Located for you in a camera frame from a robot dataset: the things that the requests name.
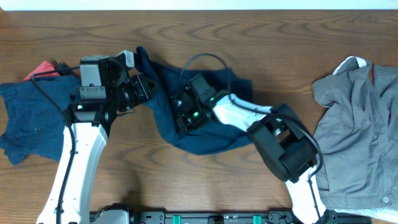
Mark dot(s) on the grey shorts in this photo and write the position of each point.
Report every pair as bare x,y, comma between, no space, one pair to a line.
358,136

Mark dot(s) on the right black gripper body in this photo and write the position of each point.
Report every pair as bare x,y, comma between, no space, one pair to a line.
191,118

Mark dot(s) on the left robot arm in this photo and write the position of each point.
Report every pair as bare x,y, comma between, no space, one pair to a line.
107,91

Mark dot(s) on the folded navy blue shorts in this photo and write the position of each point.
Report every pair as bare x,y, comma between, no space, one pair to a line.
35,126

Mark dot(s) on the navy blue shorts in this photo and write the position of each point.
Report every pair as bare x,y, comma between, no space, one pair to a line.
213,137
35,126

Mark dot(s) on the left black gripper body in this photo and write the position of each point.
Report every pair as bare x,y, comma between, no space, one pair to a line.
132,94

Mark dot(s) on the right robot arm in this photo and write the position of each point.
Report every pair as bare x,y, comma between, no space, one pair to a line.
288,150

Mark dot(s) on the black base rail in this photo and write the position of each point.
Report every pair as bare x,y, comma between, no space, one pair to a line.
119,213

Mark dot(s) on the red black waistband shorts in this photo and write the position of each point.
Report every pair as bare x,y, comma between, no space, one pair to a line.
46,66

